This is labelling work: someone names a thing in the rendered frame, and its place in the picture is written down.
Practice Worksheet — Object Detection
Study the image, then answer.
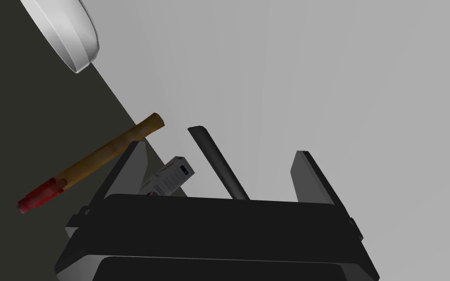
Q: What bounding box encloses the wooden handle red tool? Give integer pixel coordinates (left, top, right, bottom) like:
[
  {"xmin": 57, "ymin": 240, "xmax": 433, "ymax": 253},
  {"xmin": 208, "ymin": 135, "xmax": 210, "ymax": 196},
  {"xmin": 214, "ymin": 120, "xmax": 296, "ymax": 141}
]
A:
[{"xmin": 17, "ymin": 113, "xmax": 165, "ymax": 215}]

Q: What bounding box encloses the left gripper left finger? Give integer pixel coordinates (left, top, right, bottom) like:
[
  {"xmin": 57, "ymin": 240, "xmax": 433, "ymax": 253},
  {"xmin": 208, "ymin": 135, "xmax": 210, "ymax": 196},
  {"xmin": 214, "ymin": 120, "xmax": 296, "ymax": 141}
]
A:
[{"xmin": 89, "ymin": 140, "xmax": 148, "ymax": 211}]

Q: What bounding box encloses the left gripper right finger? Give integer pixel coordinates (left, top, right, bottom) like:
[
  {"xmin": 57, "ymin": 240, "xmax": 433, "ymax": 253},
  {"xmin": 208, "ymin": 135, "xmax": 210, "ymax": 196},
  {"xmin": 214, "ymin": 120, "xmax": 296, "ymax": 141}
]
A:
[{"xmin": 290, "ymin": 150, "xmax": 346, "ymax": 215}]

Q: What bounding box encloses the white printed box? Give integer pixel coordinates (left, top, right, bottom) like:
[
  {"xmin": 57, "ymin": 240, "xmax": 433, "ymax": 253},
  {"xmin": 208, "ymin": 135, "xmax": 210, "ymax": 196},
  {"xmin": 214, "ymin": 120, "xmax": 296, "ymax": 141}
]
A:
[{"xmin": 138, "ymin": 156, "xmax": 196, "ymax": 197}]

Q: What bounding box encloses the white bowl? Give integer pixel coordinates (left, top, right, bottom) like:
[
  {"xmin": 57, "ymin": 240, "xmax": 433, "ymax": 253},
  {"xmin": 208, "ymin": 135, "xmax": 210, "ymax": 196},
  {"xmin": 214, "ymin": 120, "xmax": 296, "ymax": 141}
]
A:
[{"xmin": 19, "ymin": 0, "xmax": 101, "ymax": 74}]

